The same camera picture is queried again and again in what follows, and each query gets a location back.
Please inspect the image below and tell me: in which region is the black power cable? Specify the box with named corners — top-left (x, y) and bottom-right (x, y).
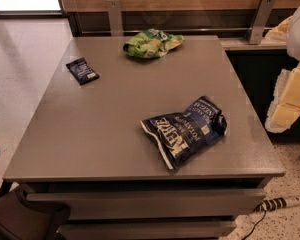
top-left (241, 209), bottom-right (268, 240)

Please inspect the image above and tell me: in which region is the dark brown chair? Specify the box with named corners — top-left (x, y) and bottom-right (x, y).
top-left (0, 181), bottom-right (70, 240)

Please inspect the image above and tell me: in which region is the right metal wall bracket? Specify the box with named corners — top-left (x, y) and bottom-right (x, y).
top-left (247, 0), bottom-right (276, 45)

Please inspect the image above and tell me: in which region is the dark blue rxbar wrapper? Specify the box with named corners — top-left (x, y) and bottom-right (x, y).
top-left (66, 57), bottom-right (99, 85)

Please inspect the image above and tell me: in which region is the left metal wall bracket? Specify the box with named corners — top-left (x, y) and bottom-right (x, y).
top-left (106, 0), bottom-right (123, 36)

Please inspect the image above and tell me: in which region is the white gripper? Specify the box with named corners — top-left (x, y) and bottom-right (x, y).
top-left (265, 6), bottom-right (300, 133)

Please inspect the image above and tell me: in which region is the blue Kettle chip bag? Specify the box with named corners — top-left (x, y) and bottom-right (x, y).
top-left (141, 96), bottom-right (227, 170)

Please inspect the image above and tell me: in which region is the grey drawer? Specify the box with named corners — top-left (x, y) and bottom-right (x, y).
top-left (27, 189), bottom-right (265, 220)
top-left (60, 221), bottom-right (236, 240)

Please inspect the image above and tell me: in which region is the metal wall bracket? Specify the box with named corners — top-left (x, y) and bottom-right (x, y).
top-left (106, 0), bottom-right (123, 36)
top-left (247, 0), bottom-right (276, 45)

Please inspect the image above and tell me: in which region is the upper grey drawer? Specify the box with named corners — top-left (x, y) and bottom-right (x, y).
top-left (27, 189), bottom-right (265, 220)

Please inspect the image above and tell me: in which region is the white power strip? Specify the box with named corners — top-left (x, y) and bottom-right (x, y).
top-left (254, 196), bottom-right (300, 212)

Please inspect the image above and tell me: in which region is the lower grey drawer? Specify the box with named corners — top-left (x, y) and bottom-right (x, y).
top-left (60, 221), bottom-right (236, 240)

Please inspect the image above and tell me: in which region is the green chip bag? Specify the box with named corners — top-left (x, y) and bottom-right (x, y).
top-left (123, 29), bottom-right (184, 59)

